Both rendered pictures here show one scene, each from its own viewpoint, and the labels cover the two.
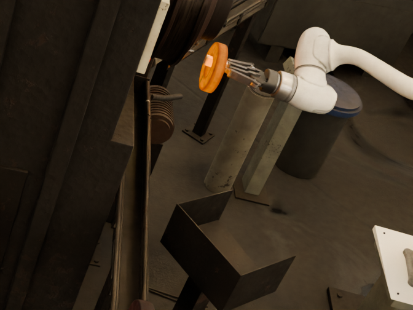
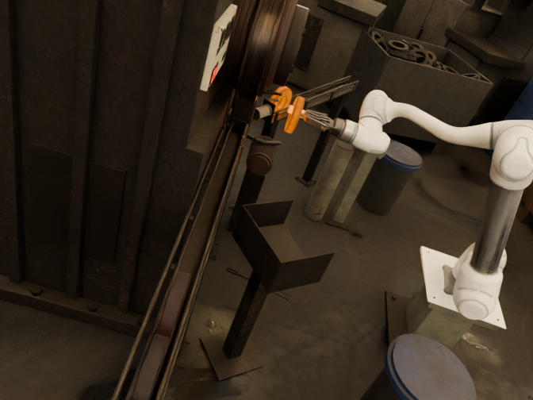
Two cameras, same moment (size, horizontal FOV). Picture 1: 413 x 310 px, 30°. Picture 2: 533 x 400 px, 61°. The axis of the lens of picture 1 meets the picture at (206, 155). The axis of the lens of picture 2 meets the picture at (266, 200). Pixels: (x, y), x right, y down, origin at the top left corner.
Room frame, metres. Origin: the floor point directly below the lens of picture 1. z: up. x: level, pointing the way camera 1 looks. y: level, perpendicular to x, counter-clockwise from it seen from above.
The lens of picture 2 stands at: (0.44, -0.30, 1.58)
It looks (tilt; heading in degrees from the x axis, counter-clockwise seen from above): 35 degrees down; 13
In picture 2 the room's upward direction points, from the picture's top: 20 degrees clockwise
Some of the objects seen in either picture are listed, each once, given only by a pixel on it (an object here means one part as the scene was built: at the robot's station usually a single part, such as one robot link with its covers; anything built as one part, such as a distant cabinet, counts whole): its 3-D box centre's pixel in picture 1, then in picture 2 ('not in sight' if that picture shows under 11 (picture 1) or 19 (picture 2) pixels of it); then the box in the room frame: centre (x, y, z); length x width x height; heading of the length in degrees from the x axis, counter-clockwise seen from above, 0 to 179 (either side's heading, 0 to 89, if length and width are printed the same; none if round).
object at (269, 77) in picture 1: (261, 79); (331, 125); (2.19, -0.06, 0.84); 0.09 x 0.08 x 0.07; 108
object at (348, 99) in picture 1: (311, 127); (385, 178); (3.23, -0.40, 0.22); 0.32 x 0.32 x 0.43
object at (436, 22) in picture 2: not in sight; (432, 41); (6.45, -0.21, 0.55); 1.10 x 0.53 x 1.10; 38
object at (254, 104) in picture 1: (238, 139); (327, 181); (2.77, -0.10, 0.26); 0.12 x 0.12 x 0.52
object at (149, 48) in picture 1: (152, 12); (220, 45); (1.63, 0.25, 1.15); 0.26 x 0.02 x 0.18; 18
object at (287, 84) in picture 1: (282, 85); (347, 131); (2.22, -0.13, 0.83); 0.09 x 0.06 x 0.09; 18
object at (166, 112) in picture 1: (138, 157); (250, 186); (2.34, 0.23, 0.27); 0.22 x 0.13 x 0.53; 18
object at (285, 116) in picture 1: (276, 134); (356, 179); (2.86, -0.24, 0.31); 0.24 x 0.16 x 0.62; 18
